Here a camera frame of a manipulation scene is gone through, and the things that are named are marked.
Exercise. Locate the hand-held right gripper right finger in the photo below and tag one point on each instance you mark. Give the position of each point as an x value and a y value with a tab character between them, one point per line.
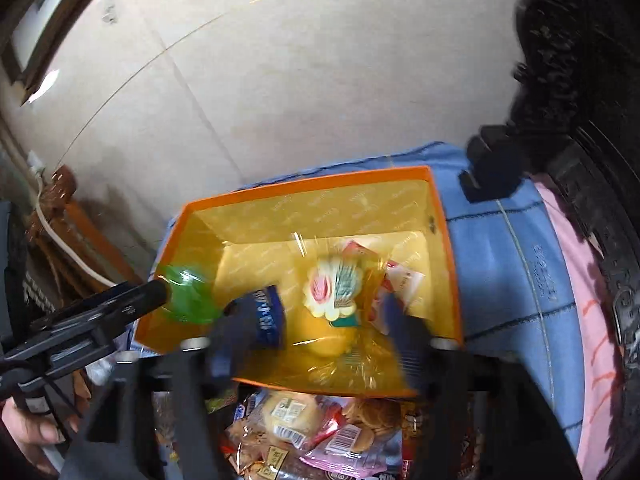
407	350

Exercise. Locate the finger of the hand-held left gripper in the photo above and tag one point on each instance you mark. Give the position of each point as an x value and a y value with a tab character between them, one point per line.
142	300

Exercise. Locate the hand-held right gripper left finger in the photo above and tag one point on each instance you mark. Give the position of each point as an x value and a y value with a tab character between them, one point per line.
225	345

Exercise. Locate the green snack packet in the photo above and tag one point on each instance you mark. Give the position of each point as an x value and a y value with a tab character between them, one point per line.
187	295

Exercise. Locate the blue cookie packet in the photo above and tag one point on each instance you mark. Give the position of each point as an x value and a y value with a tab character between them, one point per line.
268	315

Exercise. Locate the red and white snack packet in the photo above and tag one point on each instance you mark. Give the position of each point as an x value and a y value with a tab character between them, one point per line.
400	280

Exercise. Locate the pile of snack packets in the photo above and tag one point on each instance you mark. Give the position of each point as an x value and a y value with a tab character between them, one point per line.
290	415

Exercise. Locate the flower-shaped candy packet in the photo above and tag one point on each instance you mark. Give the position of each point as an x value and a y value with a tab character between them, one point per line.
325	285

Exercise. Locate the orange box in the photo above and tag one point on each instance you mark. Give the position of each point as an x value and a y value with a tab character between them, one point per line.
300	210

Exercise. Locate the person's left hand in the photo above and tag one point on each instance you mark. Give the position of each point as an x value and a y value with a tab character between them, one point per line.
30	430

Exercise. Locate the wooden chair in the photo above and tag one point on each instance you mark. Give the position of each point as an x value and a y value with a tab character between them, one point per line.
95	240

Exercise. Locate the blue quilted blanket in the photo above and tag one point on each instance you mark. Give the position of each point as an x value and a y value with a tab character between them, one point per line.
500	280

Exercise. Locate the pink sheet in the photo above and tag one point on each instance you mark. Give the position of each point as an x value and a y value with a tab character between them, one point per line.
595	340

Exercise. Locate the dark carved wooden headboard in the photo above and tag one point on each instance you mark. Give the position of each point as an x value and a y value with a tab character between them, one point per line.
565	85

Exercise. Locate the dark wooden frame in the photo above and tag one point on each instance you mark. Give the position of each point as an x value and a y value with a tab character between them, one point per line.
15	65

